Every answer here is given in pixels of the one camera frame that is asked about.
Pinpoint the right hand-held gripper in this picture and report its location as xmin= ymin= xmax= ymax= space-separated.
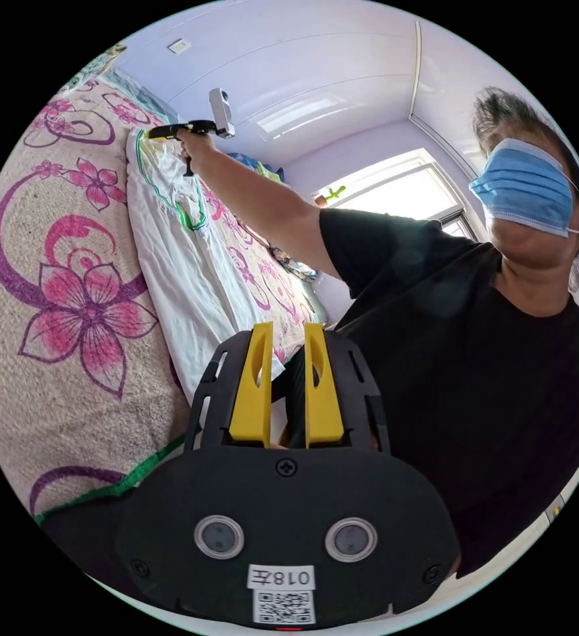
xmin=140 ymin=119 xmax=223 ymax=178

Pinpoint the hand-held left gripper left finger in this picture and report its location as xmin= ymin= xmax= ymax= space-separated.
xmin=229 ymin=321 xmax=274 ymax=449

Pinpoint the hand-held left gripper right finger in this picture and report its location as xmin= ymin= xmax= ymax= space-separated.
xmin=303 ymin=323 xmax=344 ymax=449

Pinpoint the white short sleeve shirt green-trimmed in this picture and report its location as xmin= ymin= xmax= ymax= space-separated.
xmin=125 ymin=128 xmax=286 ymax=404

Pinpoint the person's right forearm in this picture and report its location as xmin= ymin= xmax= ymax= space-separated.
xmin=192 ymin=144 xmax=323 ymax=252

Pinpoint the person's right hand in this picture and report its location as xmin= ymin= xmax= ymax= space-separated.
xmin=177 ymin=129 xmax=217 ymax=173

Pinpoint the pile of clothes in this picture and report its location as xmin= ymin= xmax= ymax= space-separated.
xmin=227 ymin=150 xmax=286 ymax=187

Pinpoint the person's body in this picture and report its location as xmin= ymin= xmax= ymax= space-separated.
xmin=272 ymin=87 xmax=579 ymax=580

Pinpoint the bed with floral mat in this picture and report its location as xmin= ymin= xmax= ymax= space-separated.
xmin=0 ymin=43 xmax=331 ymax=525

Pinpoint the window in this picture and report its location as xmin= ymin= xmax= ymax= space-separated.
xmin=312 ymin=148 xmax=480 ymax=240

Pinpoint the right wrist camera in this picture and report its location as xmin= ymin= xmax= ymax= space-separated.
xmin=208 ymin=87 xmax=237 ymax=140

